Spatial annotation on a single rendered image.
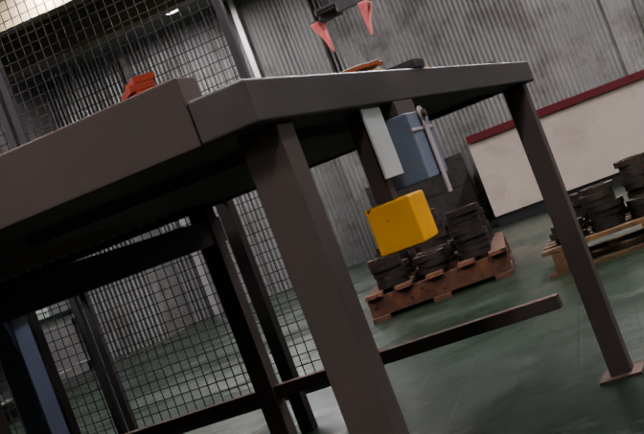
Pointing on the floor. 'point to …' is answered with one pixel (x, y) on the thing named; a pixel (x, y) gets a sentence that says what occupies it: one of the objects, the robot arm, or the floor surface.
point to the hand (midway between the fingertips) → (351, 39)
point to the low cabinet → (563, 147)
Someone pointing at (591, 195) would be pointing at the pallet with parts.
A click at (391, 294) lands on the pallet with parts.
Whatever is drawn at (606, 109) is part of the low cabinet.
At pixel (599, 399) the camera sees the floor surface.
